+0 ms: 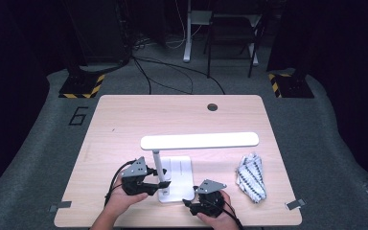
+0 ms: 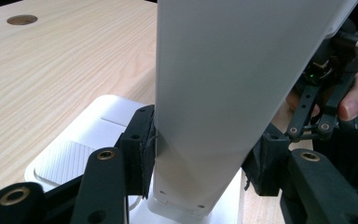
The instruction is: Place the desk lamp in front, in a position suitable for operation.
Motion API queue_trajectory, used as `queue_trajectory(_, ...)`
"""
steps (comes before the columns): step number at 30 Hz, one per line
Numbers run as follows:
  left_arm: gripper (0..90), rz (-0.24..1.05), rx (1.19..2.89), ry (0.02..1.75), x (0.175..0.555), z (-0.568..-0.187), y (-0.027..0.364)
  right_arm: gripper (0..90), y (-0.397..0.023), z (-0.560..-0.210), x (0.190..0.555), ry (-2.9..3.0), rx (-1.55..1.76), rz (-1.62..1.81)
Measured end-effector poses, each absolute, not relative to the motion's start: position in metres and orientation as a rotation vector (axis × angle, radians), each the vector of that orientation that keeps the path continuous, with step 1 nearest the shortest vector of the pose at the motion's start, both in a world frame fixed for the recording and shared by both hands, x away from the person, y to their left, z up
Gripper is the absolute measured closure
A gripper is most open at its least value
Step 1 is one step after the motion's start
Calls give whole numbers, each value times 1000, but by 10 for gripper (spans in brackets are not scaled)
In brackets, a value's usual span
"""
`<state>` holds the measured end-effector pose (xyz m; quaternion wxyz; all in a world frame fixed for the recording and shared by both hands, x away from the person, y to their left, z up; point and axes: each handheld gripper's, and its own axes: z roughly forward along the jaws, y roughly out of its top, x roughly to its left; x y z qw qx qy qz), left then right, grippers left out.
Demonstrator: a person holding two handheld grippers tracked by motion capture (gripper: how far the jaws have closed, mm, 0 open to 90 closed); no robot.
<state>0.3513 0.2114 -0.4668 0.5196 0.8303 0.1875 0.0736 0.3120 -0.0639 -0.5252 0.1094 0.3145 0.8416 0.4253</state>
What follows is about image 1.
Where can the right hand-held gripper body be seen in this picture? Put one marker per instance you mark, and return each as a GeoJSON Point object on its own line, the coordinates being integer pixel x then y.
{"type": "Point", "coordinates": [211, 202]}

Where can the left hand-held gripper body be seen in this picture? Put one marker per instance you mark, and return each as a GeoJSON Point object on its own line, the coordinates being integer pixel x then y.
{"type": "Point", "coordinates": [137, 185]}

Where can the black white patterned cloth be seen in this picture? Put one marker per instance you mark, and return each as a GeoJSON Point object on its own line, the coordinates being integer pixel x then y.
{"type": "Point", "coordinates": [250, 179]}

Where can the white desk lamp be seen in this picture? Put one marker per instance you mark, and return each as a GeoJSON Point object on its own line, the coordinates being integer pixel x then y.
{"type": "Point", "coordinates": [201, 140]}

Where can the person's right hand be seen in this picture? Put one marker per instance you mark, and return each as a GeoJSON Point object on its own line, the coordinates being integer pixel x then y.
{"type": "Point", "coordinates": [222, 222]}

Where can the person's left hand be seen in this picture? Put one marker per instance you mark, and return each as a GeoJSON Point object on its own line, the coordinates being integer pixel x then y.
{"type": "Point", "coordinates": [121, 202]}

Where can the grey tape strip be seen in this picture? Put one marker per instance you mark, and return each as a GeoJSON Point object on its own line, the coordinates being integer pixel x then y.
{"type": "Point", "coordinates": [295, 203]}
{"type": "Point", "coordinates": [60, 205]}

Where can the black yellow striped stand base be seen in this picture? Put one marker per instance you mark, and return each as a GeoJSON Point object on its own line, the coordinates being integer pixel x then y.
{"type": "Point", "coordinates": [80, 86]}
{"type": "Point", "coordinates": [292, 86]}

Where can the dark cabinet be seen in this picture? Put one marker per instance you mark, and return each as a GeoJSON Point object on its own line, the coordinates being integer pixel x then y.
{"type": "Point", "coordinates": [99, 32]}

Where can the black chair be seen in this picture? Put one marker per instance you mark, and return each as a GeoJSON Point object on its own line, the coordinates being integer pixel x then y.
{"type": "Point", "coordinates": [233, 28]}

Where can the white desk frame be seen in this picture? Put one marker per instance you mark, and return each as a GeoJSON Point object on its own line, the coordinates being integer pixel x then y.
{"type": "Point", "coordinates": [188, 38]}

